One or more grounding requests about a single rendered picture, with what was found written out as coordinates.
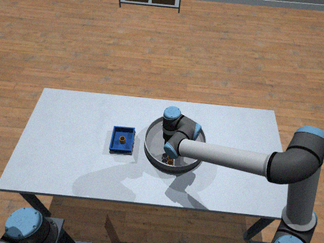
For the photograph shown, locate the grey turntable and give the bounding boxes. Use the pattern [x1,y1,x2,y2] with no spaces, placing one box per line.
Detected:
[144,115,207,176]

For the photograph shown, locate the blue crate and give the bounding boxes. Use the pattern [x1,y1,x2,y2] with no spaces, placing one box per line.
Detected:
[109,125,136,156]

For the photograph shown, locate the white table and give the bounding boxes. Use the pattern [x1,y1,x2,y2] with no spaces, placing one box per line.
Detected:
[0,87,298,242]

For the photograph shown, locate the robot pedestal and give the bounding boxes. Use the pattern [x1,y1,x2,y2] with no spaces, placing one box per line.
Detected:
[48,217,76,243]

